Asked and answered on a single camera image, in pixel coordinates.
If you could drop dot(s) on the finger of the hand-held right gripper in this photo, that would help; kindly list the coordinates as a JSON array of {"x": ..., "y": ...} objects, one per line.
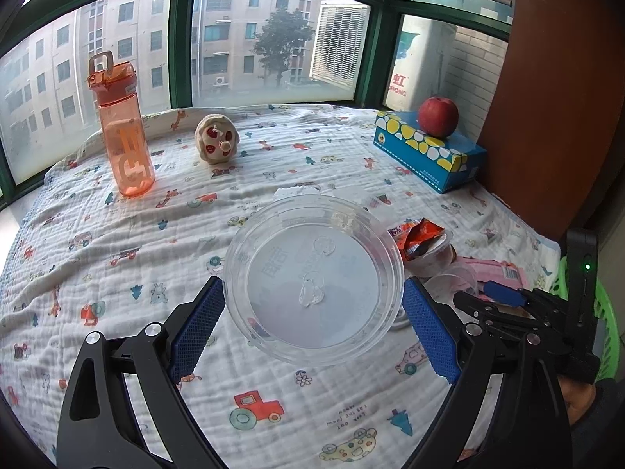
[
  {"x": 481, "y": 308},
  {"x": 503, "y": 294}
]

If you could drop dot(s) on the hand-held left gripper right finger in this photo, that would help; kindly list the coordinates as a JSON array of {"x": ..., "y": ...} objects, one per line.
[{"x": 429, "y": 332}]

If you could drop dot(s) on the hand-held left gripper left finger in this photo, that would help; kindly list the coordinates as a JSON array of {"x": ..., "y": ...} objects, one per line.
[{"x": 198, "y": 327}]

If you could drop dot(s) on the pink packet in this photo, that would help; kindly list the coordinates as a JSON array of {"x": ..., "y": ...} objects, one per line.
[{"x": 498, "y": 271}]

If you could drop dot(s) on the orange snack wrapper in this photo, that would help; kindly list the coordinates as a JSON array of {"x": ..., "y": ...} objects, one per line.
[{"x": 415, "y": 242}]

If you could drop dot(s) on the clear round plastic container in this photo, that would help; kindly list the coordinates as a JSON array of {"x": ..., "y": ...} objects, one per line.
[{"x": 312, "y": 288}]

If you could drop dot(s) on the person's right forearm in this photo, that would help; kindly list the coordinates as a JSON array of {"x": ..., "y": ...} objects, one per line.
[{"x": 598, "y": 430}]

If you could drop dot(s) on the person's right hand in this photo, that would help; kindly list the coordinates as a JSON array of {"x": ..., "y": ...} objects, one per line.
[{"x": 576, "y": 398}]

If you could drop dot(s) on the green plastic stool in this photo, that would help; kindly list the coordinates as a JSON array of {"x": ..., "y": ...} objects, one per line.
[{"x": 606, "y": 322}]

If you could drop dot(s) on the small clear plastic cup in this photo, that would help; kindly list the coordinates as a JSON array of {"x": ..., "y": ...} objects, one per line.
[
  {"x": 439, "y": 259},
  {"x": 451, "y": 283}
]

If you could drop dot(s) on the printed white blanket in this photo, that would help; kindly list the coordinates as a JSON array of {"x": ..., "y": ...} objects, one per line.
[{"x": 146, "y": 234}]

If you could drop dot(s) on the blue tissue box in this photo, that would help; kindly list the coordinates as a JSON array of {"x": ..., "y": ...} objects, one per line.
[{"x": 420, "y": 156}]

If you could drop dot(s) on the beige plush toy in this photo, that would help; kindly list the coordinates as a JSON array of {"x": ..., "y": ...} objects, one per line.
[{"x": 215, "y": 139}]

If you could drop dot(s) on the red apple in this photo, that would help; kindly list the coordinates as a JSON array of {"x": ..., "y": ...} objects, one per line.
[{"x": 438, "y": 116}]

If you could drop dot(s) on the orange water bottle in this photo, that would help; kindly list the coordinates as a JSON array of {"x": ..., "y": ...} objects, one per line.
[{"x": 124, "y": 146}]

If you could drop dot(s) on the brown wooden cabinet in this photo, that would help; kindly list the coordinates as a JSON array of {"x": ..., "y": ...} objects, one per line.
[{"x": 556, "y": 97}]

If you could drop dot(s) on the white outdoor tank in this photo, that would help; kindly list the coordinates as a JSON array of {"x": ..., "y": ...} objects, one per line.
[{"x": 422, "y": 66}]

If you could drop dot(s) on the apartment building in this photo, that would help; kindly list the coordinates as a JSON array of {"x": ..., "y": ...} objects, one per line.
[{"x": 141, "y": 44}]

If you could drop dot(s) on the green tree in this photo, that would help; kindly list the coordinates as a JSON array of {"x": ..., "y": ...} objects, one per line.
[{"x": 283, "y": 41}]

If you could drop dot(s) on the white air conditioner unit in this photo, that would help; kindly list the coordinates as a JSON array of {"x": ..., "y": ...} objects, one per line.
[{"x": 339, "y": 44}]

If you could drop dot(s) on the green window frame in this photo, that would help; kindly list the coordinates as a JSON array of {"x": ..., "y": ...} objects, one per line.
[{"x": 183, "y": 44}]

